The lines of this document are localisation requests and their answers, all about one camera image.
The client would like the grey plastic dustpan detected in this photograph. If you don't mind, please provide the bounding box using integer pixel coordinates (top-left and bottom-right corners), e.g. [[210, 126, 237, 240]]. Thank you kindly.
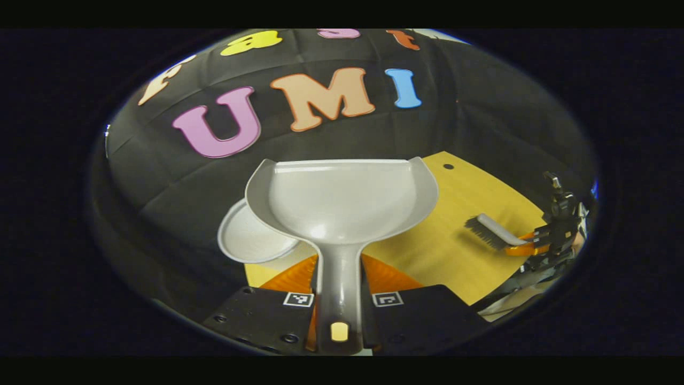
[[244, 157, 440, 354]]

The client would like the small grey broom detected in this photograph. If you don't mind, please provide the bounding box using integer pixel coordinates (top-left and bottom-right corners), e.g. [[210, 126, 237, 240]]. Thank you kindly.
[[463, 213, 531, 251]]

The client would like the white ribbed garbage bin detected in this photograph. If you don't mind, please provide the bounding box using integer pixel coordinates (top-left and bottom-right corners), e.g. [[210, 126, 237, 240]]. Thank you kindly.
[[217, 198, 300, 265]]

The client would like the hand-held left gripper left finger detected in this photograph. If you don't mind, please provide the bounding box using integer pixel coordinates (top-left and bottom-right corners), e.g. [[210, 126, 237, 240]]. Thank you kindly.
[[203, 254, 320, 353]]

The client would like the wooden desktop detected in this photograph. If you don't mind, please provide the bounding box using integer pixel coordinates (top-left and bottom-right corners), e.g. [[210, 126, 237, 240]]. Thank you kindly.
[[244, 151, 552, 322]]

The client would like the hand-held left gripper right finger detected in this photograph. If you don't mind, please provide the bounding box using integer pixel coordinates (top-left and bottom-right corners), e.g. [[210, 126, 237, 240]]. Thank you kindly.
[[361, 254, 485, 353]]

